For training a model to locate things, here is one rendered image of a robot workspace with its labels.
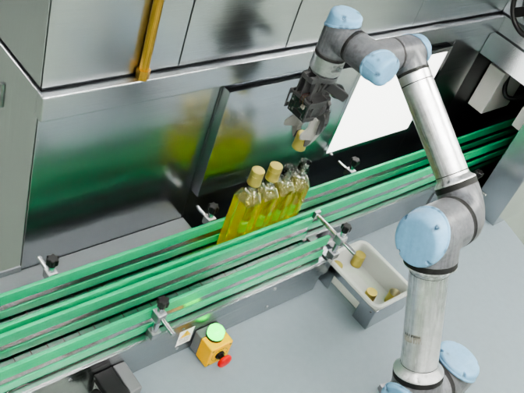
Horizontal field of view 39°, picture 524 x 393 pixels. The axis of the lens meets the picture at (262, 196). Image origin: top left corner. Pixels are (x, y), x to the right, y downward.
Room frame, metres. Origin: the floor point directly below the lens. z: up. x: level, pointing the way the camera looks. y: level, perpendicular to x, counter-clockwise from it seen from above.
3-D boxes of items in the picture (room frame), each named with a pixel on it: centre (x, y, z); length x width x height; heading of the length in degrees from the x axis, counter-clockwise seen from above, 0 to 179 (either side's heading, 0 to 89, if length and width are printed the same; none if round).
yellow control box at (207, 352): (1.17, -0.02, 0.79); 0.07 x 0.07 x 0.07; 53
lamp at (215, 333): (1.17, -0.02, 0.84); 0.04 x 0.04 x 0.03
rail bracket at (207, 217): (1.43, 0.12, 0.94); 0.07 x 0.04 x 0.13; 53
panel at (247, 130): (1.83, -0.10, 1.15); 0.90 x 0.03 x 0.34; 143
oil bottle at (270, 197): (1.47, -0.01, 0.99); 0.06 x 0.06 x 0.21; 53
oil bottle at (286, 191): (1.52, -0.04, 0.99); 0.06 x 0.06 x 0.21; 53
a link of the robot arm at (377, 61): (1.46, -0.12, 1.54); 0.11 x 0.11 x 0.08; 54
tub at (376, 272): (1.59, -0.37, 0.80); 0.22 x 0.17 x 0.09; 53
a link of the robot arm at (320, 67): (1.50, -0.03, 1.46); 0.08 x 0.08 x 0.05
